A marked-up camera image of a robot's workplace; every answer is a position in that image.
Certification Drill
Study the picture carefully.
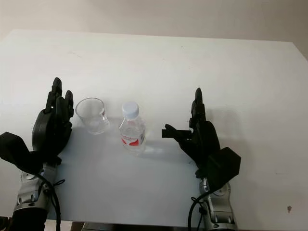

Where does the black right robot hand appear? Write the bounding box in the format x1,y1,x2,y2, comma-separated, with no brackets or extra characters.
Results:
164,88,221,179

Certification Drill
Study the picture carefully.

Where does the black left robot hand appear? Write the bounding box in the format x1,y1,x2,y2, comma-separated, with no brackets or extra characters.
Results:
32,77,75,167

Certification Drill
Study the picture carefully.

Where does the clear water bottle red label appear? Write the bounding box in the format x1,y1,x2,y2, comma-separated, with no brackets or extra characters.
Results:
118,101,148,153

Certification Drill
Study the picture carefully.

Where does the clear plastic cup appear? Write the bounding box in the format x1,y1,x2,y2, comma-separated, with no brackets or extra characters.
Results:
75,97,112,135

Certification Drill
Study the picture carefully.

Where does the dark grey robot torso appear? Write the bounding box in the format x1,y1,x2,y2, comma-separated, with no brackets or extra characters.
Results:
81,221,193,231

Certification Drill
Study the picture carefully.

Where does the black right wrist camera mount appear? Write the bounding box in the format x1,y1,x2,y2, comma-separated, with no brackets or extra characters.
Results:
205,147,242,191

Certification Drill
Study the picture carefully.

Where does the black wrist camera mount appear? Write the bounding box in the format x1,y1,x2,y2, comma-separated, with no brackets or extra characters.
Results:
205,147,242,191
0,131,47,176

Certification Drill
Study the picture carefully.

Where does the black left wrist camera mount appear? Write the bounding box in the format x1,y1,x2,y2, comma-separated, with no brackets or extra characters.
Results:
0,131,47,176

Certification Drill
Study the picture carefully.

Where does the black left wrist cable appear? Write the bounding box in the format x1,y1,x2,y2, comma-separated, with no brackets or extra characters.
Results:
37,173,66,231

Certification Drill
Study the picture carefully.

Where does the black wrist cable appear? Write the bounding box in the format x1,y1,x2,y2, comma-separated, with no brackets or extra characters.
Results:
37,173,66,231
188,185,214,231

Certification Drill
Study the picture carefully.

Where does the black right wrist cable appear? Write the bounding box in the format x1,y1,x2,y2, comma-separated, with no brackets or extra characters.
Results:
188,185,214,231

